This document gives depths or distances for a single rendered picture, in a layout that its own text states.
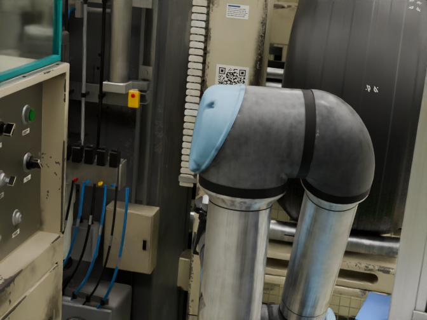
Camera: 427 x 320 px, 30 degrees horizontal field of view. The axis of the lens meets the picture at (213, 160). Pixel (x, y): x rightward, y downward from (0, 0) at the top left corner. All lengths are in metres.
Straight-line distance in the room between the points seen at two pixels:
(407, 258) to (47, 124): 1.12
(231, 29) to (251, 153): 0.86
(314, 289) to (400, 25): 0.66
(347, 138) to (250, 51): 0.84
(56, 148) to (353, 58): 0.63
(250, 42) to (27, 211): 0.61
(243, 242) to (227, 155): 0.12
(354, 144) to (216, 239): 0.22
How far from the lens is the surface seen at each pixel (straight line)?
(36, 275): 1.65
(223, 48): 1.82
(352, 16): 1.66
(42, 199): 1.73
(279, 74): 2.23
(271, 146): 0.98
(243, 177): 0.99
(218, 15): 1.82
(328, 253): 1.14
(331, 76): 1.60
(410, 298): 0.70
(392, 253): 1.82
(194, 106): 1.87
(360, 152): 1.03
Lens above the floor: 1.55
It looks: 16 degrees down
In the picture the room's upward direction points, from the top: 5 degrees clockwise
